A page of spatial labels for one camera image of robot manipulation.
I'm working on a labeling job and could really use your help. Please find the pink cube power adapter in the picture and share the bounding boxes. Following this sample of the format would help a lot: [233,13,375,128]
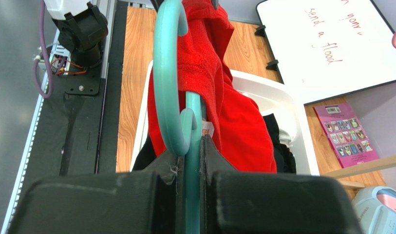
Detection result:
[377,192,396,212]

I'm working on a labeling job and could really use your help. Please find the white plastic laundry basket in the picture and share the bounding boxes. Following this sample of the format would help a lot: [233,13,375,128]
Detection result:
[142,63,319,176]

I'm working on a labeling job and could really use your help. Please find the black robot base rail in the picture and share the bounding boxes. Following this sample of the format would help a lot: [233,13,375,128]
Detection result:
[0,0,129,234]

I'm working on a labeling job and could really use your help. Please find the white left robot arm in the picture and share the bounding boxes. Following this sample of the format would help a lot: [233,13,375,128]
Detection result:
[41,0,109,67]

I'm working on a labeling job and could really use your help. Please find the white whiteboard with red writing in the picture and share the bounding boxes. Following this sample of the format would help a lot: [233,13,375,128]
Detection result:
[256,0,396,104]

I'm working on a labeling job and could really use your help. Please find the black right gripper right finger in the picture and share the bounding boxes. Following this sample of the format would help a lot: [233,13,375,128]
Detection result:
[200,136,362,234]

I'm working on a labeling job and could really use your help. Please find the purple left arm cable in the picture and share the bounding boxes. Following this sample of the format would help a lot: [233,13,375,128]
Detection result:
[33,0,55,99]

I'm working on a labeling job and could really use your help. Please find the red t shirt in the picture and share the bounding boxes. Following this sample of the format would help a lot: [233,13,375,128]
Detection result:
[147,0,278,173]

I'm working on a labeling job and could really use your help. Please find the light blue headphones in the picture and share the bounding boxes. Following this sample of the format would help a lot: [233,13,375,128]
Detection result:
[352,186,396,234]

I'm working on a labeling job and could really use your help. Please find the white garment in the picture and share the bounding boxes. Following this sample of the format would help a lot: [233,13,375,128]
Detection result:
[279,127,297,148]

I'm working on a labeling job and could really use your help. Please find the wooden clothes rack frame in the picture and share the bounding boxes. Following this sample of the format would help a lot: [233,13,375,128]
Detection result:
[321,155,396,190]

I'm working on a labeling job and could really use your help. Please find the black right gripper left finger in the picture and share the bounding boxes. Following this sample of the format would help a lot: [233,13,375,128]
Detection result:
[8,152,184,234]

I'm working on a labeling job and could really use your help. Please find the teal plastic hanger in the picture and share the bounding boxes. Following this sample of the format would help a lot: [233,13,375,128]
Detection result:
[153,0,202,234]

